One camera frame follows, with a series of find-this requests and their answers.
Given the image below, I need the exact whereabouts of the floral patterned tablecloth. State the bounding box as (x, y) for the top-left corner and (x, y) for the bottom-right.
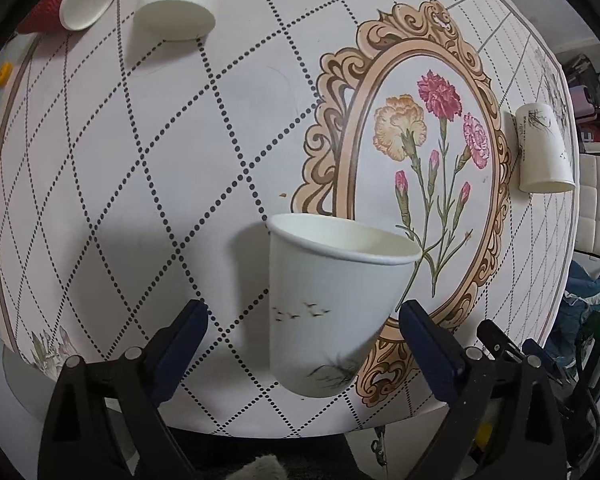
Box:
(0, 0), (578, 438)

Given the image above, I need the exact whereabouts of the white paper cup lying right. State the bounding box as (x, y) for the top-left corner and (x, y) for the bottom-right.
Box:
(516, 103), (576, 194)

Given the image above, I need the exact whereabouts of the blue denim ruffled cloth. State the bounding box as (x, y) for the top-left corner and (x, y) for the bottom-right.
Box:
(545, 260), (600, 367)

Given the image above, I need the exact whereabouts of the white padded chair right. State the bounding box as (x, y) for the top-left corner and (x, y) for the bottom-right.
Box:
(574, 154), (600, 258)

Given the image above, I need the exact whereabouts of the white paper cup with birds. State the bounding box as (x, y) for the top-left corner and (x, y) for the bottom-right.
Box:
(268, 214), (422, 398)

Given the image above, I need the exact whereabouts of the red ribbed paper cup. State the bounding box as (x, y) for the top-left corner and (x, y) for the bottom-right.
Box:
(16, 0), (114, 35)

